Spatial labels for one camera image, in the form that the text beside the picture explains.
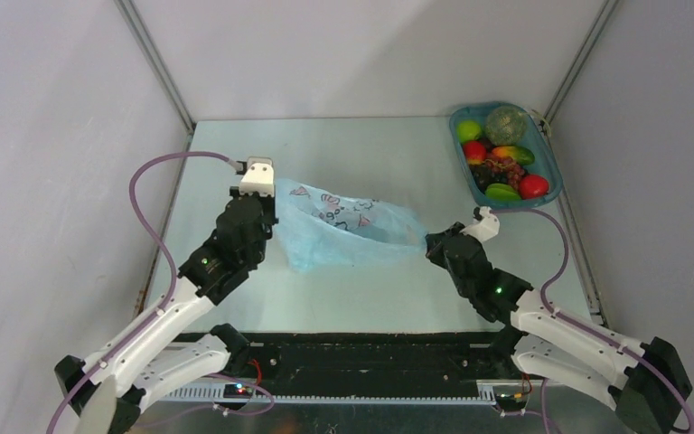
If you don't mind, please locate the light blue printed plastic bag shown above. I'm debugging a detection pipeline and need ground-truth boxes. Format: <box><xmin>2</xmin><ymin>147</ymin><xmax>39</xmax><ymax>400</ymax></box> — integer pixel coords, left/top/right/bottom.
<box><xmin>275</xmin><ymin>178</ymin><xmax>428</xmax><ymax>272</ymax></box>

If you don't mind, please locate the red fake grape bunch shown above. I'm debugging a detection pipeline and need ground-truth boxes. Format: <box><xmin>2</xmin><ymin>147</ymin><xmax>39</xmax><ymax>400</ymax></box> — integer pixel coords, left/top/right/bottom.
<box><xmin>483</xmin><ymin>157</ymin><xmax>527</xmax><ymax>190</ymax></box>

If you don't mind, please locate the dark purple fake grape bunch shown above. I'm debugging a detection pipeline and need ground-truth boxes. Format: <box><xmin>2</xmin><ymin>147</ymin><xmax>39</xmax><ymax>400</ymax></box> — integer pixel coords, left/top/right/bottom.
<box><xmin>470</xmin><ymin>165</ymin><xmax>506</xmax><ymax>193</ymax></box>

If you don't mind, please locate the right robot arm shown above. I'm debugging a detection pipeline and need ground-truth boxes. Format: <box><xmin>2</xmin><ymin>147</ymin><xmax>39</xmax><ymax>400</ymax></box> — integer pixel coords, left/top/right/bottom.
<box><xmin>425</xmin><ymin>221</ymin><xmax>694</xmax><ymax>433</ymax></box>

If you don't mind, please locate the green fake starfruit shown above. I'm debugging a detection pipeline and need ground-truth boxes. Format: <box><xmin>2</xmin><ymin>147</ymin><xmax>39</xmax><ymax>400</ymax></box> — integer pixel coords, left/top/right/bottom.
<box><xmin>484</xmin><ymin>183</ymin><xmax>522</xmax><ymax>202</ymax></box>

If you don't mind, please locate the red yellow fake apple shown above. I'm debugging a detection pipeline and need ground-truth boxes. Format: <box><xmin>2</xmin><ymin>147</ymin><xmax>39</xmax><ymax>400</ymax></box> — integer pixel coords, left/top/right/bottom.
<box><xmin>462</xmin><ymin>140</ymin><xmax>488</xmax><ymax>166</ymax></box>

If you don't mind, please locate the orange green fake mango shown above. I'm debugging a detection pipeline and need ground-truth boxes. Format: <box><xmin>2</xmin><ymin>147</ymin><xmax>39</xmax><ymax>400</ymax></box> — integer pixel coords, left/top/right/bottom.
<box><xmin>492</xmin><ymin>146</ymin><xmax>536</xmax><ymax>165</ymax></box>

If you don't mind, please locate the green fake apple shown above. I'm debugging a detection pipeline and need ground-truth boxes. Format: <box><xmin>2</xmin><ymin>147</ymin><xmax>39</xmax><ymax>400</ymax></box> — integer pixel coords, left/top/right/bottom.
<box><xmin>455</xmin><ymin>119</ymin><xmax>483</xmax><ymax>143</ymax></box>

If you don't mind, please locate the netted green fake melon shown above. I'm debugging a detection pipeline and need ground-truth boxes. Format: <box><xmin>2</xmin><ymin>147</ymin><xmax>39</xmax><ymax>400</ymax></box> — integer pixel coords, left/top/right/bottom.
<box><xmin>484</xmin><ymin>105</ymin><xmax>528</xmax><ymax>146</ymax></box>

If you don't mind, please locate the teal plastic basin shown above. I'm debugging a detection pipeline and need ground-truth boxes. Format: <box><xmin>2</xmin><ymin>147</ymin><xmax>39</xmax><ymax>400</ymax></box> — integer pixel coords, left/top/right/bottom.
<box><xmin>449</xmin><ymin>101</ymin><xmax>563</xmax><ymax>210</ymax></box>

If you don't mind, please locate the right controller board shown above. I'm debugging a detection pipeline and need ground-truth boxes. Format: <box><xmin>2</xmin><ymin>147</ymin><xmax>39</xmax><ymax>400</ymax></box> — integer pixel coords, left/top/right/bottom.
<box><xmin>496</xmin><ymin>392</ymin><xmax>527</xmax><ymax>402</ymax></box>

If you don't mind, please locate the controller board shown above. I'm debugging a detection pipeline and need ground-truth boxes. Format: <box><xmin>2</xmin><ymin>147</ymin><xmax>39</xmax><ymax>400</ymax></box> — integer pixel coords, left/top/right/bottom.
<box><xmin>223</xmin><ymin>383</ymin><xmax>255</xmax><ymax>399</ymax></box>
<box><xmin>496</xmin><ymin>392</ymin><xmax>527</xmax><ymax>402</ymax></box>

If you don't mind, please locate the left controller board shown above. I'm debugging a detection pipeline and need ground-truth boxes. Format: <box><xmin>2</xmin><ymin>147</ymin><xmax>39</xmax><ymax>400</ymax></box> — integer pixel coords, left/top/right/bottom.
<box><xmin>223</xmin><ymin>383</ymin><xmax>255</xmax><ymax>399</ymax></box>

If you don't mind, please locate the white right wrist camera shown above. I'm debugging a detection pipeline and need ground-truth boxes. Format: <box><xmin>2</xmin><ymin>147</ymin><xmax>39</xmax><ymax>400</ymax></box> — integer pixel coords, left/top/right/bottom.
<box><xmin>461</xmin><ymin>206</ymin><xmax>501</xmax><ymax>243</ymax></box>

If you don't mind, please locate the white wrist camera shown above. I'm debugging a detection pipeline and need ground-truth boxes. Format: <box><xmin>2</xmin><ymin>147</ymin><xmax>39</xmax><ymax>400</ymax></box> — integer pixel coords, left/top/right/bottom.
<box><xmin>461</xmin><ymin>206</ymin><xmax>501</xmax><ymax>243</ymax></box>
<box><xmin>239</xmin><ymin>156</ymin><xmax>276</xmax><ymax>198</ymax></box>

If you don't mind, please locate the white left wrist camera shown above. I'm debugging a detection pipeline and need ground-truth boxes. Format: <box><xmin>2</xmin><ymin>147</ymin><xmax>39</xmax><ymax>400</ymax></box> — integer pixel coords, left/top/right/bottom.
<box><xmin>239</xmin><ymin>156</ymin><xmax>276</xmax><ymax>198</ymax></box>

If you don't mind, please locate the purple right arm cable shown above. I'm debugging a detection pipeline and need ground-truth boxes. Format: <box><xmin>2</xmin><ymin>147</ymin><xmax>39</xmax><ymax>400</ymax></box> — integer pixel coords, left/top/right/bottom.
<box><xmin>493</xmin><ymin>207</ymin><xmax>694</xmax><ymax>434</ymax></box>

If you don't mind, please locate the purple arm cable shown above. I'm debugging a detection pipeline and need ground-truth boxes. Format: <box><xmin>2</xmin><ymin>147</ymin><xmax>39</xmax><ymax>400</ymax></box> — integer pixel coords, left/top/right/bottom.
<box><xmin>44</xmin><ymin>151</ymin><xmax>277</xmax><ymax>434</ymax></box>
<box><xmin>493</xmin><ymin>207</ymin><xmax>694</xmax><ymax>434</ymax></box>

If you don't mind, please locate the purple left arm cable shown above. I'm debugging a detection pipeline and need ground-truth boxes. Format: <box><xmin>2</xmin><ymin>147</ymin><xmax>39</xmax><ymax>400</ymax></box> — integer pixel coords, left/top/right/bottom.
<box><xmin>44</xmin><ymin>151</ymin><xmax>277</xmax><ymax>434</ymax></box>

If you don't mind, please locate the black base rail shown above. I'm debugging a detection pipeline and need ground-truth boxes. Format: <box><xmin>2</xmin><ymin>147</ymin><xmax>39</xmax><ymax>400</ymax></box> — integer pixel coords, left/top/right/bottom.
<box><xmin>222</xmin><ymin>332</ymin><xmax>522</xmax><ymax>399</ymax></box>

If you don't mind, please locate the left aluminium corner post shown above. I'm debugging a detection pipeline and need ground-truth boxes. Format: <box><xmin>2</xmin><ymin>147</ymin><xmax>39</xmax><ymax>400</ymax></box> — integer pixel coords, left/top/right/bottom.
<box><xmin>114</xmin><ymin>0</ymin><xmax>196</xmax><ymax>135</ymax></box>

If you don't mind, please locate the aluminium corner post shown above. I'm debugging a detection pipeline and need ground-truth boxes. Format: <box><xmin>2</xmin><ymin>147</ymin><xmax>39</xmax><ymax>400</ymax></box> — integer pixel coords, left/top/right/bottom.
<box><xmin>114</xmin><ymin>0</ymin><xmax>196</xmax><ymax>135</ymax></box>
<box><xmin>544</xmin><ymin>0</ymin><xmax>621</xmax><ymax>124</ymax></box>

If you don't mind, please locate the right aluminium corner post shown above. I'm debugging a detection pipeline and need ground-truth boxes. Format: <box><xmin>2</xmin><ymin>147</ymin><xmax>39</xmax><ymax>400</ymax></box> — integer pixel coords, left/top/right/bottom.
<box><xmin>544</xmin><ymin>0</ymin><xmax>621</xmax><ymax>124</ymax></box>

